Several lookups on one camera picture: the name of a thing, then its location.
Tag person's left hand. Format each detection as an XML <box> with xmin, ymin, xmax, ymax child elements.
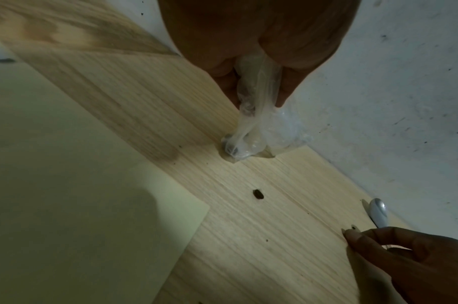
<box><xmin>157</xmin><ymin>0</ymin><xmax>361</xmax><ymax>109</ymax></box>

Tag person's right hand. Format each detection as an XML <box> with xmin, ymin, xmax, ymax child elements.
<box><xmin>342</xmin><ymin>226</ymin><xmax>458</xmax><ymax>304</ymax></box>

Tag metal spoon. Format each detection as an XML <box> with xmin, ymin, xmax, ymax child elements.
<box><xmin>367</xmin><ymin>198</ymin><xmax>390</xmax><ymax>229</ymax></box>

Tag yellow label backing sheet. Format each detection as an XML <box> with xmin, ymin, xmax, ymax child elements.
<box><xmin>0</xmin><ymin>35</ymin><xmax>210</xmax><ymax>304</ymax></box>

